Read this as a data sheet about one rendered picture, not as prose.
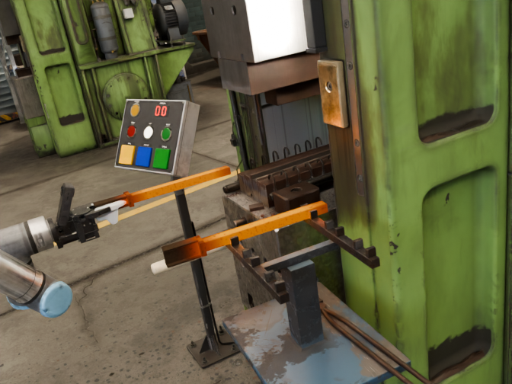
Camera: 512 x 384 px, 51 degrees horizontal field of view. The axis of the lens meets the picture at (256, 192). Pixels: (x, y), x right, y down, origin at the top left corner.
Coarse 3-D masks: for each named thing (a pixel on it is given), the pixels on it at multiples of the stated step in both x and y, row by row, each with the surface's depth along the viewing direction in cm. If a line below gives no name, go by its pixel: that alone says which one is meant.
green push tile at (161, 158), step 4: (156, 148) 204; (156, 152) 203; (160, 152) 202; (164, 152) 201; (168, 152) 199; (156, 156) 203; (160, 156) 202; (164, 156) 200; (168, 156) 199; (156, 160) 203; (160, 160) 201; (164, 160) 200; (168, 160) 200; (156, 164) 202; (160, 164) 201; (164, 164) 200; (160, 168) 203; (164, 168) 200
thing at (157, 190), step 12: (216, 168) 165; (228, 168) 164; (180, 180) 160; (192, 180) 160; (204, 180) 162; (144, 192) 154; (156, 192) 156; (168, 192) 157; (96, 204) 149; (132, 204) 152
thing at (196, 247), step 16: (304, 208) 133; (320, 208) 133; (256, 224) 129; (272, 224) 129; (288, 224) 131; (192, 240) 124; (208, 240) 125; (224, 240) 126; (240, 240) 127; (176, 256) 123; (192, 256) 125
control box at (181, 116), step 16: (128, 112) 217; (144, 112) 211; (160, 112) 205; (176, 112) 201; (192, 112) 202; (128, 128) 215; (144, 128) 210; (160, 128) 205; (176, 128) 200; (192, 128) 203; (128, 144) 215; (144, 144) 209; (160, 144) 204; (176, 144) 199; (192, 144) 204; (176, 160) 198; (176, 176) 205
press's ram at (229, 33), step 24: (216, 0) 156; (240, 0) 143; (264, 0) 143; (288, 0) 147; (216, 24) 161; (240, 24) 147; (264, 24) 145; (288, 24) 149; (216, 48) 166; (240, 48) 152; (264, 48) 147; (288, 48) 151
